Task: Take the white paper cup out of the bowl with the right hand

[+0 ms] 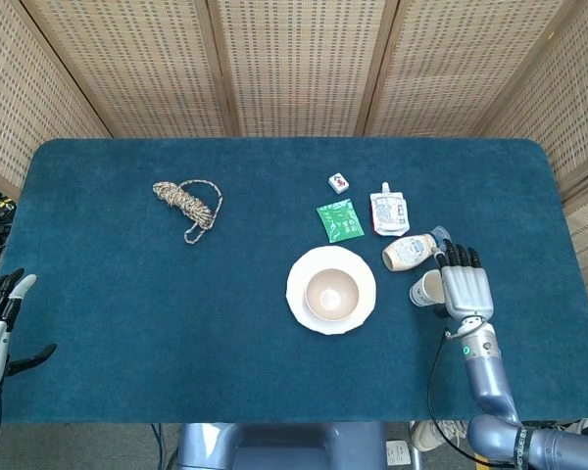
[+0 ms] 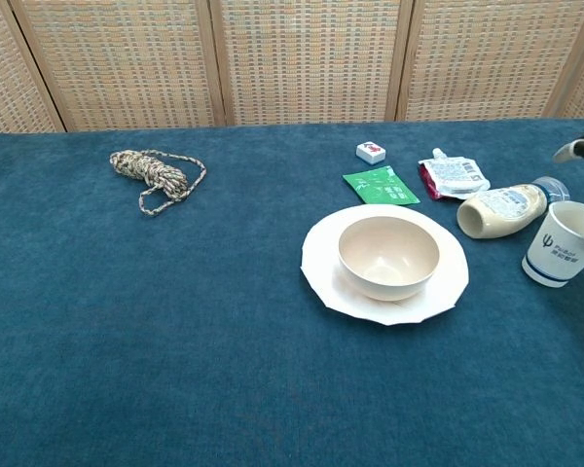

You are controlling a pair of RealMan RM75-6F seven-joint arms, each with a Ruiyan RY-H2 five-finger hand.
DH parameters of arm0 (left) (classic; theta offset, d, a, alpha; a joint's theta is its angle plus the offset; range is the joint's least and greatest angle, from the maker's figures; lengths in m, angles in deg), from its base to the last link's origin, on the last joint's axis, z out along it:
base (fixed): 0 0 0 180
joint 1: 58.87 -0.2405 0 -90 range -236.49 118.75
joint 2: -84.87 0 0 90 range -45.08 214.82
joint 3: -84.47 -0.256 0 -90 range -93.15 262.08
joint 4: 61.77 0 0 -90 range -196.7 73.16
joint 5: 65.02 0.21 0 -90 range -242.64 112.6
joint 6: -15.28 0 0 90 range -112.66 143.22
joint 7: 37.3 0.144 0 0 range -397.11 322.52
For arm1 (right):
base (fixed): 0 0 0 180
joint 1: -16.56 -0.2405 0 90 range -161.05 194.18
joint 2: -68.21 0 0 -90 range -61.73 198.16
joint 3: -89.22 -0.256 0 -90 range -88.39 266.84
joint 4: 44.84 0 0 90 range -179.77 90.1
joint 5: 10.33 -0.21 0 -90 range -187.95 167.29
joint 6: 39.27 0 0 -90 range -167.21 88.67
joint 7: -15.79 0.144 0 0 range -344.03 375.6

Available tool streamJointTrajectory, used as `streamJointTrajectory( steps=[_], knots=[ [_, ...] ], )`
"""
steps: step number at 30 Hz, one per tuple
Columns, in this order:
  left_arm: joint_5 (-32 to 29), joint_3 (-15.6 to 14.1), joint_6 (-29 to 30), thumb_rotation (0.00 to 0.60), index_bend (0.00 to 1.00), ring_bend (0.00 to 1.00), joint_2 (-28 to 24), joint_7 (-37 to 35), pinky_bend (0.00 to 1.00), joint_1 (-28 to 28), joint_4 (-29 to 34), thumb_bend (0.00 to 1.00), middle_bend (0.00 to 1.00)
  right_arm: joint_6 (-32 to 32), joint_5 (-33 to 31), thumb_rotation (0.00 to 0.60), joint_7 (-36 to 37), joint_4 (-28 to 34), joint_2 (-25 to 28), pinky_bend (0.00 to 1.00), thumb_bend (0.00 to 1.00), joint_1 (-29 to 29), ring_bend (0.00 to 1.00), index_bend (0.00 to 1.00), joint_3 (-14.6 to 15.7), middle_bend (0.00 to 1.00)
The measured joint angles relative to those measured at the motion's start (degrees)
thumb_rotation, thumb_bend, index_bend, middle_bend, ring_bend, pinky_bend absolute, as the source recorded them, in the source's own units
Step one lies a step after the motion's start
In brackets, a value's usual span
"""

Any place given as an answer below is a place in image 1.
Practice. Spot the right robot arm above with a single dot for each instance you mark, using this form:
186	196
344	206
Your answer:
490	377

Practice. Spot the white spouted drink pouch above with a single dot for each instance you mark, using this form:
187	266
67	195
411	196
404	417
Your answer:
389	213

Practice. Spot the beige bowl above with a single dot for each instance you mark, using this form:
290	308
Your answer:
330	296

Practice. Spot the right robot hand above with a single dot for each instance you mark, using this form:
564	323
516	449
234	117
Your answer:
468	291

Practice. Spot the white sneaker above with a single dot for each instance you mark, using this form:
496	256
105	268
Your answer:
426	433

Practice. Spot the green tea sachet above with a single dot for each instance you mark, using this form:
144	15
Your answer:
340	221

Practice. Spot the small white paper cup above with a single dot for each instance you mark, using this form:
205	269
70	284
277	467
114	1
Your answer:
424	291

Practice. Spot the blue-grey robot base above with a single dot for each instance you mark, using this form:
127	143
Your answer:
284	448

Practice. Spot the white mahjong tile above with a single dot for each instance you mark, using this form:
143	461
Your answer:
339	182

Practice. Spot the blue table cloth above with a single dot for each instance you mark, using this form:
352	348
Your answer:
176	318

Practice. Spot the white power strip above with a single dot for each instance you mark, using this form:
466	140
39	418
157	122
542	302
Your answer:
398	453

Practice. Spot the cream squeeze sauce bottle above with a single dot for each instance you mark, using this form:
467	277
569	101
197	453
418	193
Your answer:
406	252

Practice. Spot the cream scalloped plate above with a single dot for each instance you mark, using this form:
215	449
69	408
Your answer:
295	289

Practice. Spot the woven bamboo folding screen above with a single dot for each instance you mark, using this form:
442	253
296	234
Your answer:
299	59

